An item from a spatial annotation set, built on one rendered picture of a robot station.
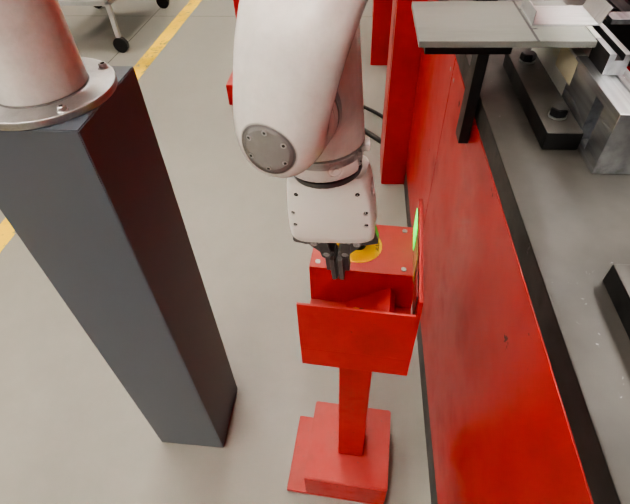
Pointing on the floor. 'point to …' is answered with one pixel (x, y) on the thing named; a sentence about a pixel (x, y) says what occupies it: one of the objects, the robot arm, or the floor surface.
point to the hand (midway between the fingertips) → (338, 261)
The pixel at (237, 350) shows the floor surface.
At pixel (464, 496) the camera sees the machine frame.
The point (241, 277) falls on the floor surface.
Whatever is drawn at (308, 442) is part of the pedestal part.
